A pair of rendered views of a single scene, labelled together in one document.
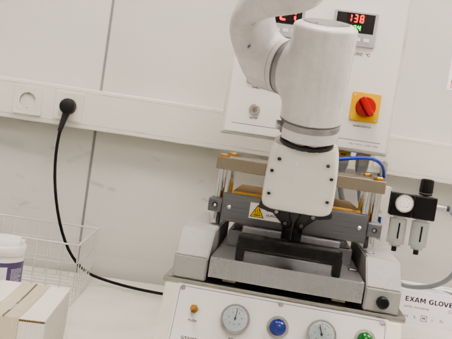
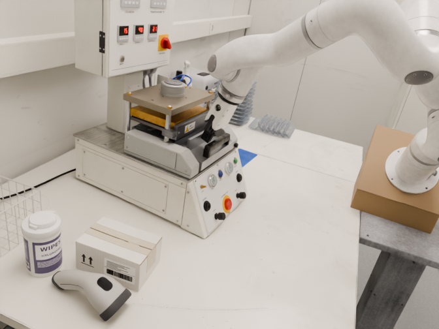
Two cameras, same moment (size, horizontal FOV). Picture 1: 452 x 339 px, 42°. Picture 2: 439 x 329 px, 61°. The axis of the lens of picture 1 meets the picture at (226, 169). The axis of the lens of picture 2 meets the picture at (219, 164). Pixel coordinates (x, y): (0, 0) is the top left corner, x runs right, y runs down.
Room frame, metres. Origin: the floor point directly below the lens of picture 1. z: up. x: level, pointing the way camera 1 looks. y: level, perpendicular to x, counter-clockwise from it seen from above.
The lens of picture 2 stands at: (0.49, 0.94, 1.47)
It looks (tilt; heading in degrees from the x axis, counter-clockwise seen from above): 27 degrees down; 287
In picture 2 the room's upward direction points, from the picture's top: 10 degrees clockwise
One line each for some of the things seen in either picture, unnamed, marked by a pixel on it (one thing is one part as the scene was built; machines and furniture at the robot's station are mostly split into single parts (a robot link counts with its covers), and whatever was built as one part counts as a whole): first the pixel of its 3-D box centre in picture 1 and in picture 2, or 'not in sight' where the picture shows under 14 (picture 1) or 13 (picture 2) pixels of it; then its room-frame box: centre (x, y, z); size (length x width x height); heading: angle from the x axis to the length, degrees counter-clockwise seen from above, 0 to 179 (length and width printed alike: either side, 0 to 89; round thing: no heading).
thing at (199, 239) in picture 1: (204, 241); (161, 153); (0.97, 0.02, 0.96); 0.25 x 0.05 x 0.07; 174
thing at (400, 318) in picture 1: (284, 266); (159, 141); (1.05, -0.13, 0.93); 0.46 x 0.35 x 0.01; 174
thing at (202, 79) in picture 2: not in sight; (195, 86); (1.33, -1.04, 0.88); 0.25 x 0.20 x 0.17; 175
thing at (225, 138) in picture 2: (288, 254); (217, 144); (0.83, -0.11, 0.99); 0.15 x 0.02 x 0.04; 84
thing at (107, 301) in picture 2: not in sight; (87, 287); (0.91, 0.42, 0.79); 0.20 x 0.08 x 0.08; 1
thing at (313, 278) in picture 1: (287, 250); (181, 136); (0.97, -0.12, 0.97); 0.30 x 0.22 x 0.08; 174
